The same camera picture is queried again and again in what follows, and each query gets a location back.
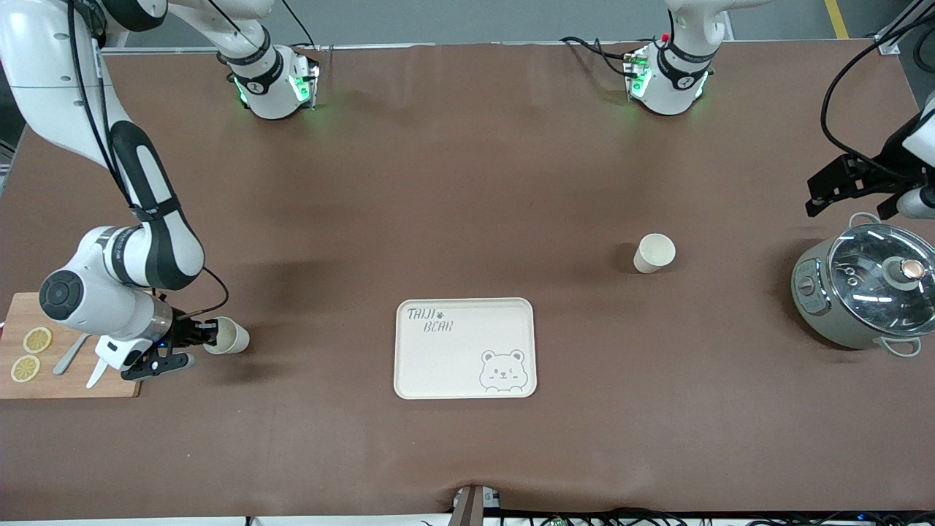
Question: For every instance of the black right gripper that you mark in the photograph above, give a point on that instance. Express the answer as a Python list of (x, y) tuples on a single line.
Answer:
[(180, 333)]

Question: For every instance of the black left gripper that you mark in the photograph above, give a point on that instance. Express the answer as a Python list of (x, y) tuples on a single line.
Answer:
[(882, 173)]

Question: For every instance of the white IKEA cup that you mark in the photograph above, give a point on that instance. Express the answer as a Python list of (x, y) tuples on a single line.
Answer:
[(235, 340), (646, 259)]

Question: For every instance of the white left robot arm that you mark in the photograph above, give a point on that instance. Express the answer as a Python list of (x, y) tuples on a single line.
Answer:
[(672, 80)]

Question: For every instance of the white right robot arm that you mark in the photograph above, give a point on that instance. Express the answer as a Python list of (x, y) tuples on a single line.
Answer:
[(44, 73)]

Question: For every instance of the glass pot lid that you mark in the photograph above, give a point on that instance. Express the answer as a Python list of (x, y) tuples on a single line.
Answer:
[(869, 292)]

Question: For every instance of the grey-green cooking pot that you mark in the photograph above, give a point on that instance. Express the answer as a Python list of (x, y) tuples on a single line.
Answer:
[(811, 307)]

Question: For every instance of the white plastic knife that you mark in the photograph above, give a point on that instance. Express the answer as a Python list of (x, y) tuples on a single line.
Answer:
[(95, 376)]

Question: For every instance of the grey plastic knife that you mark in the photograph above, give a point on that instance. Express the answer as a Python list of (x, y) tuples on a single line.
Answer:
[(66, 361)]

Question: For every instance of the bamboo cutting board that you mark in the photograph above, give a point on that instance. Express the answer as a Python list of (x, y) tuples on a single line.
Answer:
[(73, 387)]

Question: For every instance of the lemon slice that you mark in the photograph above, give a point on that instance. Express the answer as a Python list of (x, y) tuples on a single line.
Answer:
[(25, 368), (37, 340)]

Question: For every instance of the cream tray with bear print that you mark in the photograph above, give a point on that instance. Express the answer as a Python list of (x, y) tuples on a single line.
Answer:
[(482, 329)]

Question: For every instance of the aluminium frame profile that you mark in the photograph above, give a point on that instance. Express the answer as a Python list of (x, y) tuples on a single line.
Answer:
[(887, 44)]

